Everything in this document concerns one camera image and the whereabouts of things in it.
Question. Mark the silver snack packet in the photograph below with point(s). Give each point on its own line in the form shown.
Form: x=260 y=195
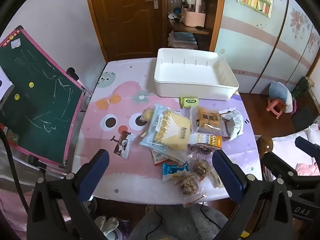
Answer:
x=235 y=122

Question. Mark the beige snack packet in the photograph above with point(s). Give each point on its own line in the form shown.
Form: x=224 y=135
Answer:
x=158 y=158

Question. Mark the green chalkboard with pink frame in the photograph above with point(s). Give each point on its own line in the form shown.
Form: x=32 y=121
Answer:
x=37 y=92

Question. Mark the white pillow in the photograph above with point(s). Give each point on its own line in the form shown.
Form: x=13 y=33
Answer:
x=282 y=142

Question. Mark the blue cushion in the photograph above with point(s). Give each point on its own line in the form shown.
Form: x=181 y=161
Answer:
x=277 y=91

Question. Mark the wooden corner shelf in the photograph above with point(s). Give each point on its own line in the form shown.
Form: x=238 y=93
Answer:
x=180 y=28

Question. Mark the grey fluffy seat cushion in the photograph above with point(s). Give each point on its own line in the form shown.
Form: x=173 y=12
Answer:
x=180 y=225

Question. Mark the small yellow cookie packet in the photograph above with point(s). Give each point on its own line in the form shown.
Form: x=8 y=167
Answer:
x=147 y=113

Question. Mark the orange label snack packet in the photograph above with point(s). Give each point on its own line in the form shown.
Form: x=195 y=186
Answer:
x=212 y=140

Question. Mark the pink blanket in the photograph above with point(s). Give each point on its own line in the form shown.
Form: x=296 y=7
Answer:
x=308 y=169

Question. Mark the pink plastic stool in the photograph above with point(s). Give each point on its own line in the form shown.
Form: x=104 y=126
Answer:
x=271 y=103

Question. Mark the clear fried snack packet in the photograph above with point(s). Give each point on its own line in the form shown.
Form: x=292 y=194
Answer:
x=206 y=120

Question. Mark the black easel knob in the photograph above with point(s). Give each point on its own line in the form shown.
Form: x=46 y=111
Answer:
x=72 y=72

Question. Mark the clear walnut cookie packet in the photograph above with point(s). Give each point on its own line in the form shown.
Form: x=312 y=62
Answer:
x=200 y=167
x=187 y=185

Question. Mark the pink basket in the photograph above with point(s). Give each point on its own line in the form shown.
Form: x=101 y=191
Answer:
x=192 y=18

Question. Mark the large yellow cake packet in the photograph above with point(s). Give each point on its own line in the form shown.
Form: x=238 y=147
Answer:
x=167 y=130

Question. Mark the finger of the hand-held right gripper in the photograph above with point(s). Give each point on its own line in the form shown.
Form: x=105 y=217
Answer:
x=306 y=146
x=277 y=165

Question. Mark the white plush slipper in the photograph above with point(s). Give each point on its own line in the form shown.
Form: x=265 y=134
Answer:
x=107 y=225

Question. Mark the pale cookie clear packet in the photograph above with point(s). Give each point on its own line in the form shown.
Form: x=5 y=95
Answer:
x=216 y=180

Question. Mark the brown wooden door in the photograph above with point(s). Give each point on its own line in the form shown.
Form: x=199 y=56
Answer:
x=120 y=17

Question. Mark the green snack packet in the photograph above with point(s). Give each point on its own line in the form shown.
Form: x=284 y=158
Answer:
x=189 y=102

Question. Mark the white plastic bin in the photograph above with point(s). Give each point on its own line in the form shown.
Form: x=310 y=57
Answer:
x=190 y=90

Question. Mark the pale blue wardrobe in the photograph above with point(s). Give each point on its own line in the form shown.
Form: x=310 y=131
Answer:
x=250 y=55

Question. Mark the dark green bag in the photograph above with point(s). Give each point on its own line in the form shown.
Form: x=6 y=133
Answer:
x=302 y=87

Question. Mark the brown and white snack packet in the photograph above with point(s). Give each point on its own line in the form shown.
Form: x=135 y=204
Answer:
x=122 y=145

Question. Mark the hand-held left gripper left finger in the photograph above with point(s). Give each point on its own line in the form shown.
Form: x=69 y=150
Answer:
x=93 y=177

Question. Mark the wooden bedpost knob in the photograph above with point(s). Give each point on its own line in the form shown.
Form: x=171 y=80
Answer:
x=265 y=145

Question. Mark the white towel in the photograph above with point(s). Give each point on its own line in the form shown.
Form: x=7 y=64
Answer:
x=288 y=103

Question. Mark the small blue snack packet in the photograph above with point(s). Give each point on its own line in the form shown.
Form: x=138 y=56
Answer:
x=171 y=171

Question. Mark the dark dried fruit packet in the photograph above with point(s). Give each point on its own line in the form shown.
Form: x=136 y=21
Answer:
x=202 y=150

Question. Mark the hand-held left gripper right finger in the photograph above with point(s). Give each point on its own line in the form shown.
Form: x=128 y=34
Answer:
x=228 y=175

